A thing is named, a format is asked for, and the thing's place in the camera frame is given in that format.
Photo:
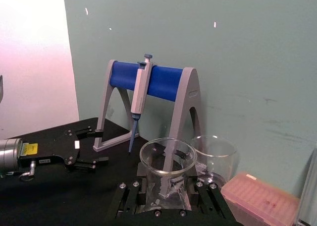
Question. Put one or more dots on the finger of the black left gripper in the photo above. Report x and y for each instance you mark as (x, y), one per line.
(95, 133)
(86, 165)

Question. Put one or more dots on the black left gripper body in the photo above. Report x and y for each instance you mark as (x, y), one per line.
(57, 146)

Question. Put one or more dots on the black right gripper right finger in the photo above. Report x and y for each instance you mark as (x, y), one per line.
(210, 198)

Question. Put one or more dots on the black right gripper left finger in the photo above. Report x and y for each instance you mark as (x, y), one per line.
(142, 186)

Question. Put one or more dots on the wide clear glass beaker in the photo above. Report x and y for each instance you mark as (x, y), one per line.
(171, 171)

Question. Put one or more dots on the black table cloth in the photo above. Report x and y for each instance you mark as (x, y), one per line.
(62, 198)

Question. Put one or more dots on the pink pipette tip box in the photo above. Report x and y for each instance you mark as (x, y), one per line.
(260, 198)

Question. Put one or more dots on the grey pipette blue tip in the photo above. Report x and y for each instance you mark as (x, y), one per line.
(141, 92)

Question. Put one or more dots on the grey pipette stand blue roller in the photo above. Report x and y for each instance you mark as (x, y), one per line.
(163, 81)

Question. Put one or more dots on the grey metal post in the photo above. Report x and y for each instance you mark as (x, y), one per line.
(308, 186)

